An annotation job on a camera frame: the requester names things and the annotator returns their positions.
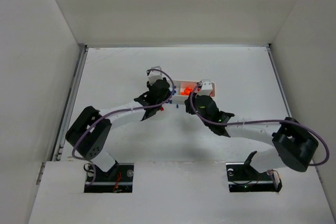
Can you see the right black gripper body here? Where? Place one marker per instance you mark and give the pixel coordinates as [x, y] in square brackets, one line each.
[193, 100]

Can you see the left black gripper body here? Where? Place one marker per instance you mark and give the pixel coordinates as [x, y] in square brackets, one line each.
[163, 87]

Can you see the orange round lego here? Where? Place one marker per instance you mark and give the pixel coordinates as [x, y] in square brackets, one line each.
[186, 91]

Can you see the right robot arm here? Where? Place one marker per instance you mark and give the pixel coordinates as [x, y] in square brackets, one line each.
[291, 145]

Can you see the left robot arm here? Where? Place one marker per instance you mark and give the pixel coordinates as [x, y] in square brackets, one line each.
[89, 133]

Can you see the white three-compartment tray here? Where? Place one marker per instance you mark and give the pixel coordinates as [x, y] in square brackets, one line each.
[180, 85]

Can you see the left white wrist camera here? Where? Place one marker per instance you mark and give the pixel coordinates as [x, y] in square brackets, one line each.
[154, 74]

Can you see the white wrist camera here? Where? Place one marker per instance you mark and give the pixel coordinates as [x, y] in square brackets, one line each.
[205, 87]
[154, 74]

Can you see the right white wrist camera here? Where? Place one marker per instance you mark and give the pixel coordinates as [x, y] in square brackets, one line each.
[205, 87]

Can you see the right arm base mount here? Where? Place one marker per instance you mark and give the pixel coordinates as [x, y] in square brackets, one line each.
[243, 178]

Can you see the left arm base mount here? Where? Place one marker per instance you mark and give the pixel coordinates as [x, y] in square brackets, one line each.
[117, 181]

